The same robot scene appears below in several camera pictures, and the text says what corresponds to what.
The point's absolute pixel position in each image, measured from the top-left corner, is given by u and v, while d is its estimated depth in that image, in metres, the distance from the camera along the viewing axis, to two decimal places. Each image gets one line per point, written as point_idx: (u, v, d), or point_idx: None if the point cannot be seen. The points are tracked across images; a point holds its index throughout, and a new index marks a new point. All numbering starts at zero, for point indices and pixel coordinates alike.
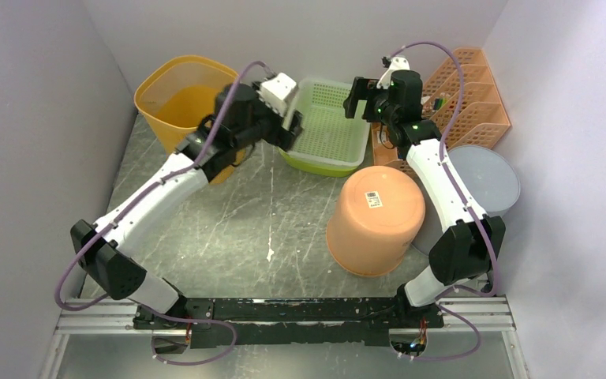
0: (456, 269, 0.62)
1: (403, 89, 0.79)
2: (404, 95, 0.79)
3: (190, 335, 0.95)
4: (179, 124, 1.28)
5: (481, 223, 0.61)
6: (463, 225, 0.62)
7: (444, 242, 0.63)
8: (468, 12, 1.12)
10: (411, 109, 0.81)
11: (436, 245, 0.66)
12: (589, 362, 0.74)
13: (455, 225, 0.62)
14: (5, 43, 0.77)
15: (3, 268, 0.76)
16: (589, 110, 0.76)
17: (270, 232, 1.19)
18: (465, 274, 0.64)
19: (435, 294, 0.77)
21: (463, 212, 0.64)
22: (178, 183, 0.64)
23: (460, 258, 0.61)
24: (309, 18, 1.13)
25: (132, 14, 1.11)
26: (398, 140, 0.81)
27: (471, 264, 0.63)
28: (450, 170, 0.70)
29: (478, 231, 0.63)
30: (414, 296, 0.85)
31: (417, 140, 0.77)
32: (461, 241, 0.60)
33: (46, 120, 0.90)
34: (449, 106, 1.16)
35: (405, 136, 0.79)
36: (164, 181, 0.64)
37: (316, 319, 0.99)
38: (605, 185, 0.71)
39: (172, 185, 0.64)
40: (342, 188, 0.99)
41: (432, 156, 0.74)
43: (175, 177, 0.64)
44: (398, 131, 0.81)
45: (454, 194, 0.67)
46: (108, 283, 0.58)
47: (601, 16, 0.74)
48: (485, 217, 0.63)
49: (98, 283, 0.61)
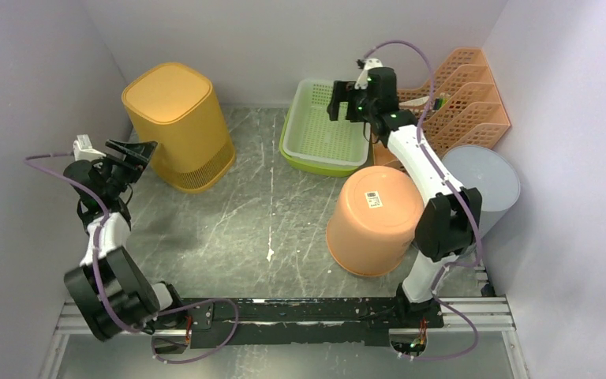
0: (439, 245, 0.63)
1: (379, 83, 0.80)
2: (380, 88, 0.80)
3: (190, 334, 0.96)
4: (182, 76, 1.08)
5: (459, 196, 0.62)
6: (442, 197, 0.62)
7: (426, 216, 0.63)
8: (465, 13, 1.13)
10: (389, 101, 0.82)
11: (421, 224, 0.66)
12: (589, 362, 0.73)
13: (434, 198, 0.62)
14: (6, 44, 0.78)
15: (3, 266, 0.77)
16: (592, 111, 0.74)
17: (270, 232, 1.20)
18: (450, 248, 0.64)
19: (430, 281, 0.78)
21: (442, 186, 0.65)
22: (114, 219, 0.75)
23: (442, 230, 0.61)
24: (307, 20, 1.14)
25: (131, 16, 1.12)
26: (379, 129, 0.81)
27: (455, 237, 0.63)
28: (428, 150, 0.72)
29: (457, 204, 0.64)
30: (412, 291, 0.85)
31: (396, 126, 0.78)
32: (442, 210, 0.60)
33: (46, 118, 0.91)
34: (449, 106, 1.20)
35: (385, 125, 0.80)
36: (103, 224, 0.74)
37: (316, 319, 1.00)
38: (604, 184, 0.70)
39: (110, 223, 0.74)
40: (342, 188, 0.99)
41: (410, 140, 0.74)
43: (106, 221, 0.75)
44: (379, 121, 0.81)
45: (432, 171, 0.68)
46: (133, 283, 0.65)
47: (601, 18, 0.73)
48: (463, 189, 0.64)
49: (132, 303, 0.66)
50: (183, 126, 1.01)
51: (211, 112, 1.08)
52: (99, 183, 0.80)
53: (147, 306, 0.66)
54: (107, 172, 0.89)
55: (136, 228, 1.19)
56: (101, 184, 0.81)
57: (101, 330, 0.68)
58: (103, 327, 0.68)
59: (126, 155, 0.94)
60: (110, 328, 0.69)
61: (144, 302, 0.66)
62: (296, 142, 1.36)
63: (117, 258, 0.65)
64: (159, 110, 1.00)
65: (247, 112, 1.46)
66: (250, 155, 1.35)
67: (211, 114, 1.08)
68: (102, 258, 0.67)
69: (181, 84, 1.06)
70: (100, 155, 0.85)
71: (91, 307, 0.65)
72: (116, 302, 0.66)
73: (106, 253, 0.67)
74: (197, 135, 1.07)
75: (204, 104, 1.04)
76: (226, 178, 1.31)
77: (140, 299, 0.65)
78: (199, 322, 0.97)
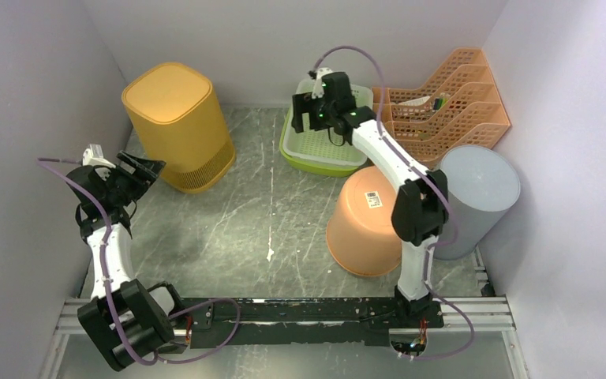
0: (414, 227, 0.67)
1: (334, 86, 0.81)
2: (336, 91, 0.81)
3: (190, 334, 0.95)
4: (179, 76, 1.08)
5: (427, 178, 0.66)
6: (411, 183, 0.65)
7: (398, 202, 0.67)
8: (465, 13, 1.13)
10: (346, 102, 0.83)
11: (396, 211, 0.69)
12: (589, 362, 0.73)
13: (403, 185, 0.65)
14: (5, 43, 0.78)
15: (3, 266, 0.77)
16: (593, 111, 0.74)
17: (270, 232, 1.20)
18: (426, 230, 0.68)
19: (420, 272, 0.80)
21: (409, 173, 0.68)
22: (117, 236, 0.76)
23: (416, 213, 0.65)
24: (307, 20, 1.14)
25: (130, 16, 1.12)
26: (342, 128, 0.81)
27: (428, 218, 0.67)
28: (390, 140, 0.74)
29: (425, 187, 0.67)
30: (406, 288, 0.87)
31: (357, 122, 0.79)
32: (413, 195, 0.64)
33: (45, 118, 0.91)
34: (449, 106, 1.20)
35: (346, 122, 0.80)
36: (107, 242, 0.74)
37: (316, 319, 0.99)
38: (604, 185, 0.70)
39: (114, 240, 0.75)
40: (342, 188, 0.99)
41: (372, 133, 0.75)
43: (110, 234, 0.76)
44: (340, 120, 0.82)
45: (397, 159, 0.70)
46: (150, 317, 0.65)
47: (602, 17, 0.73)
48: (429, 172, 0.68)
49: (149, 334, 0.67)
50: (185, 125, 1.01)
51: (211, 112, 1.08)
52: (100, 188, 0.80)
53: (166, 337, 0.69)
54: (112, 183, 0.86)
55: (136, 228, 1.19)
56: (102, 189, 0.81)
57: (117, 361, 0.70)
58: (119, 358, 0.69)
59: (136, 168, 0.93)
60: (125, 358, 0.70)
61: (161, 332, 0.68)
62: (295, 142, 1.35)
63: (131, 292, 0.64)
64: (159, 110, 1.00)
65: (247, 112, 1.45)
66: (250, 155, 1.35)
67: (210, 114, 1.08)
68: (116, 291, 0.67)
69: (181, 84, 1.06)
70: (110, 165, 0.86)
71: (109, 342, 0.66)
72: (132, 335, 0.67)
73: (120, 285, 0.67)
74: (197, 134, 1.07)
75: (204, 104, 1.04)
76: (226, 178, 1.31)
77: (158, 331, 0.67)
78: (199, 322, 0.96)
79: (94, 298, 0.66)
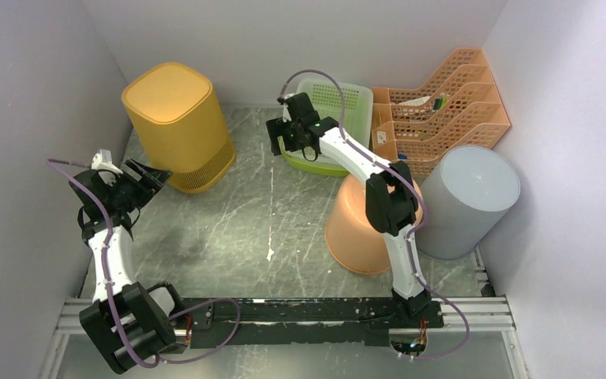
0: (387, 217, 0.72)
1: (295, 104, 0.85)
2: (298, 107, 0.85)
3: (190, 334, 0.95)
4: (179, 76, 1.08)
5: (391, 170, 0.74)
6: (376, 175, 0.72)
7: (368, 196, 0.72)
8: (465, 13, 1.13)
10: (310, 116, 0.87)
11: (368, 204, 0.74)
12: (589, 362, 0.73)
13: (370, 178, 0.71)
14: (5, 43, 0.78)
15: (3, 267, 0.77)
16: (593, 110, 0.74)
17: (270, 232, 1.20)
18: (398, 218, 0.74)
19: (409, 264, 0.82)
21: (374, 167, 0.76)
22: (117, 239, 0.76)
23: (387, 204, 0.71)
24: (307, 20, 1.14)
25: (130, 16, 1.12)
26: (309, 140, 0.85)
27: (398, 207, 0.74)
28: (353, 142, 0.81)
29: (390, 178, 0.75)
30: (402, 287, 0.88)
31: (323, 132, 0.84)
32: (381, 186, 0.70)
33: (45, 118, 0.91)
34: (449, 106, 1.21)
35: (313, 134, 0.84)
36: (108, 245, 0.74)
37: (315, 319, 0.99)
38: (604, 184, 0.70)
39: (114, 242, 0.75)
40: (343, 190, 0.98)
41: (336, 139, 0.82)
43: (111, 237, 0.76)
44: (307, 133, 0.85)
45: (361, 158, 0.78)
46: (151, 321, 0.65)
47: (602, 17, 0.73)
48: (390, 163, 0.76)
49: (151, 337, 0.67)
50: (185, 125, 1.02)
51: (211, 111, 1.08)
52: (102, 190, 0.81)
53: (166, 340, 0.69)
54: (115, 189, 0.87)
55: (136, 228, 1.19)
56: (104, 192, 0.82)
57: (118, 363, 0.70)
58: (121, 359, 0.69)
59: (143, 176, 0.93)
60: (127, 360, 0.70)
61: (162, 335, 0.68)
62: None
63: (132, 295, 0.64)
64: (160, 110, 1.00)
65: (247, 112, 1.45)
66: (250, 155, 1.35)
67: (211, 113, 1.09)
68: (117, 294, 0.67)
69: (181, 84, 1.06)
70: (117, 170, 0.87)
71: (110, 345, 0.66)
72: (133, 339, 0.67)
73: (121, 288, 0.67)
74: (198, 134, 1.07)
75: (203, 104, 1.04)
76: (226, 178, 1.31)
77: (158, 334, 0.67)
78: (199, 322, 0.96)
79: (95, 301, 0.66)
